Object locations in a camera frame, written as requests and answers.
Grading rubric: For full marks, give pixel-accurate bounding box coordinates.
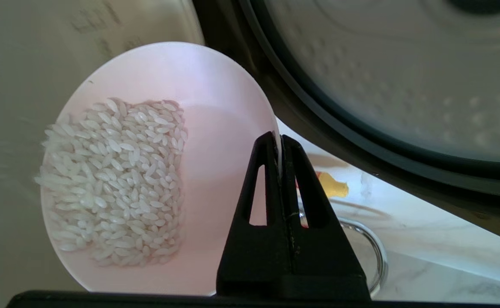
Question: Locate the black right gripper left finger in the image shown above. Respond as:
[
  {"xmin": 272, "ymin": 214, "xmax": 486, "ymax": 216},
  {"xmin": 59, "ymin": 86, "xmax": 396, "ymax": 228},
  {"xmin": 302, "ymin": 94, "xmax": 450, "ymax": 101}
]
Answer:
[{"xmin": 216, "ymin": 131, "xmax": 292, "ymax": 299}]

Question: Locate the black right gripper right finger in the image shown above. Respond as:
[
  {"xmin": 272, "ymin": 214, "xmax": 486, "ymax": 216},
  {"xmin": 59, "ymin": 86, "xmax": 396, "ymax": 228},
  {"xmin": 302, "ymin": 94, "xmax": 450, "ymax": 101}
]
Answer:
[{"xmin": 282, "ymin": 134, "xmax": 372, "ymax": 300}]

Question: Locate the pink plastic bowl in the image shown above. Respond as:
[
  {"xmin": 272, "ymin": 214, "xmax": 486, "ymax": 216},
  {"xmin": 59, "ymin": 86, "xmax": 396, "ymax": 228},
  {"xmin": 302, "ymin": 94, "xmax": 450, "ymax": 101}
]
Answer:
[{"xmin": 40, "ymin": 41, "xmax": 283, "ymax": 297}]

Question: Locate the white raw rice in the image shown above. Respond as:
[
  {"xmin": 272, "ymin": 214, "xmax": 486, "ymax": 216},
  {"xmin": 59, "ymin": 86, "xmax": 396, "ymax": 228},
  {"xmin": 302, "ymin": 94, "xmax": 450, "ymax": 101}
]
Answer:
[{"xmin": 33, "ymin": 97, "xmax": 189, "ymax": 267}]

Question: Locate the black rice cooker lid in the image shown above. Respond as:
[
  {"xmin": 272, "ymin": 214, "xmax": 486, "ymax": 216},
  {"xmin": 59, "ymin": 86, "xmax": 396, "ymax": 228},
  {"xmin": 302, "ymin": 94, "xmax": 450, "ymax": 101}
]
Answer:
[{"xmin": 192, "ymin": 0, "xmax": 500, "ymax": 247}]

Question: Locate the grey inner pot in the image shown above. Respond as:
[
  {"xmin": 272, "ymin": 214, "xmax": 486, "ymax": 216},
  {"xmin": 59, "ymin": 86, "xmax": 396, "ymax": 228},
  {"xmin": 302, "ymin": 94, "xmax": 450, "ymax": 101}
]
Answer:
[{"xmin": 0, "ymin": 0, "xmax": 206, "ymax": 308}]

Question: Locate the clear plastic measuring cup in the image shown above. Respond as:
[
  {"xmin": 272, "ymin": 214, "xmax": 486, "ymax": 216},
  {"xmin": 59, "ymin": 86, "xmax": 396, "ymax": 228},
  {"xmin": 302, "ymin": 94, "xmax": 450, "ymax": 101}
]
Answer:
[{"xmin": 301, "ymin": 205, "xmax": 389, "ymax": 298}]

